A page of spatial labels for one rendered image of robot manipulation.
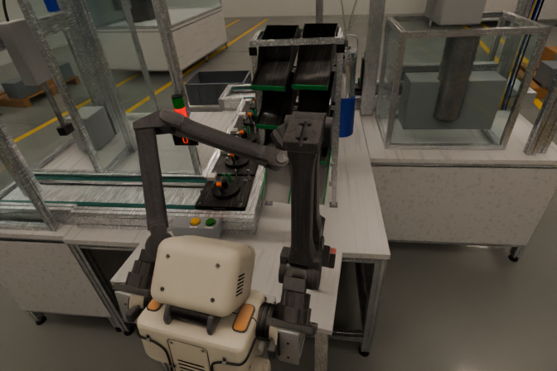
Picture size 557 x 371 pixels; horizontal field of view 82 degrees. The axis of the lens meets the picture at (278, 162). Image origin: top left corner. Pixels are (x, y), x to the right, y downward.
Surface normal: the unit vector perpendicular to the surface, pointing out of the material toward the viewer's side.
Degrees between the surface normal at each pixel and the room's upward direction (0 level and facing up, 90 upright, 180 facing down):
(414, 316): 0
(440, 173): 90
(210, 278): 48
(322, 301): 0
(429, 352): 0
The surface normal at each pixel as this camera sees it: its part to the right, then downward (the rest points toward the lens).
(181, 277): -0.23, -0.15
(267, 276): -0.06, -0.83
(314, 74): -0.18, -0.52
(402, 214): -0.11, 0.55
